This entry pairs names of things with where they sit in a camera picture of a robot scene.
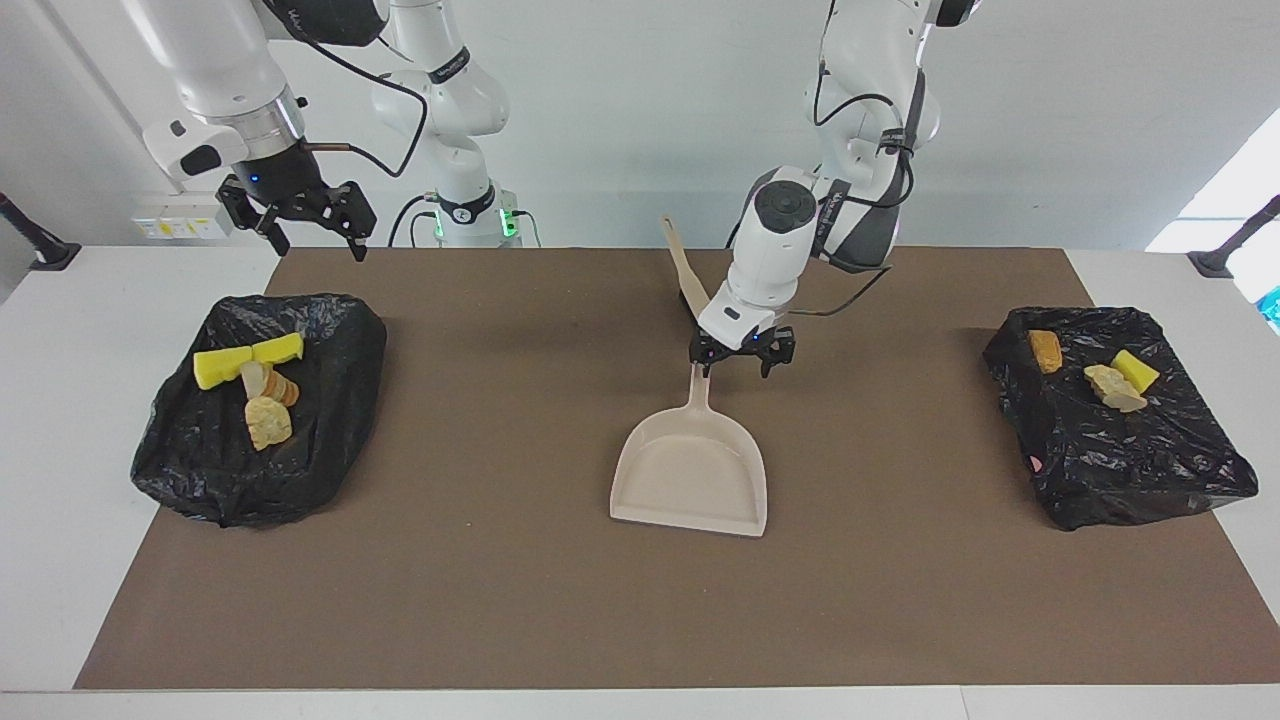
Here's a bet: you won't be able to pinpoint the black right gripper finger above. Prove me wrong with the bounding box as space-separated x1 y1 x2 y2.
335 180 379 264
255 205 293 258

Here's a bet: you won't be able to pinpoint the beige brush black bristles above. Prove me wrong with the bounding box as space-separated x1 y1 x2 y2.
661 217 713 336

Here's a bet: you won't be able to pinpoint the notched yellow sponge piece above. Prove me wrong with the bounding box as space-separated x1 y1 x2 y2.
250 332 305 367

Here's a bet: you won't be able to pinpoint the beige plastic dustpan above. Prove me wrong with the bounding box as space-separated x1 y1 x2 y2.
609 362 769 538

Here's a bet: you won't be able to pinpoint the yellow sponge wedge piece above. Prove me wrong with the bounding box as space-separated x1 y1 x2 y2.
193 347 257 391

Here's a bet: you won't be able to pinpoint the orange striped bread roll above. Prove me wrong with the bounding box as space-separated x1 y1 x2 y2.
238 360 300 407

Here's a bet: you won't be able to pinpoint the pale round bread piece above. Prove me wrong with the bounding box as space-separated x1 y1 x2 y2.
244 396 294 452

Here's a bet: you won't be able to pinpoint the yellow sponge green backing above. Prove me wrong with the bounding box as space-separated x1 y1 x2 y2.
1112 349 1162 394

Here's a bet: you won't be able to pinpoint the black bag-lined trash bin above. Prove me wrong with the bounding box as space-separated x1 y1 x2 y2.
130 293 388 529

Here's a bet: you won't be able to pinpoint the black bag-lined bin pink spot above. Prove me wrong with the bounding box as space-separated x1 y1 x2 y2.
983 306 1260 531

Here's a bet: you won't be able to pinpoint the black stand clamp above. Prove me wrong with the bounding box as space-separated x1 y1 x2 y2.
0 192 81 271
1188 195 1280 279

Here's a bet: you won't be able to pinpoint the brown table mat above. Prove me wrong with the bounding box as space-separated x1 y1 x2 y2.
75 248 1280 691

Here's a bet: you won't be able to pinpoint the black right base cable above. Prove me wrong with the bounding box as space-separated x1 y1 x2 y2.
388 195 441 249

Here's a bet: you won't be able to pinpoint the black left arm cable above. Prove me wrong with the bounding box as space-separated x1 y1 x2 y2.
790 0 916 319

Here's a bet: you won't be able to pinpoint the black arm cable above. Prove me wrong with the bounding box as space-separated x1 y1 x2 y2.
790 0 916 319
285 10 431 179

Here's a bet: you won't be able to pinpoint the white wall socket box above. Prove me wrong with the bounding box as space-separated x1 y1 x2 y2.
132 195 236 241

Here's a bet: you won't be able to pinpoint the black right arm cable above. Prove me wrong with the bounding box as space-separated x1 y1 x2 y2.
285 10 431 179

